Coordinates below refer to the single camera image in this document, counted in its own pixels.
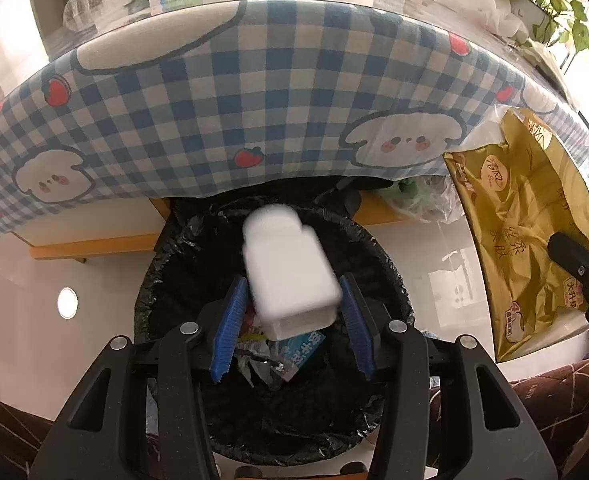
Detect blue white milk carton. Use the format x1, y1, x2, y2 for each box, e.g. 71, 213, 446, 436
268, 330, 325, 382

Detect plastic bags under table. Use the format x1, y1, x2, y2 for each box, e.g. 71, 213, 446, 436
377, 176, 464, 224

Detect blue checkered bear tablecloth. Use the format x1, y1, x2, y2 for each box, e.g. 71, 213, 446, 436
0, 0, 589, 237

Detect white plastic medicine bottle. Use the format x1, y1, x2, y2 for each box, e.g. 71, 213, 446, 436
242, 205, 342, 341

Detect green potted plant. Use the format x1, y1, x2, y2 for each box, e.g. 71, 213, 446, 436
483, 0, 589, 72

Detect white plastic bag pile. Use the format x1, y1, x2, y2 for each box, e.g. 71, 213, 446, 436
432, 0, 529, 42

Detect gold tissue package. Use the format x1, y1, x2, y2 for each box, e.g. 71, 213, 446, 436
443, 106, 589, 362

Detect black trash bin with liner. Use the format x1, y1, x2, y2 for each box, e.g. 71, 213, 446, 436
134, 190, 414, 466

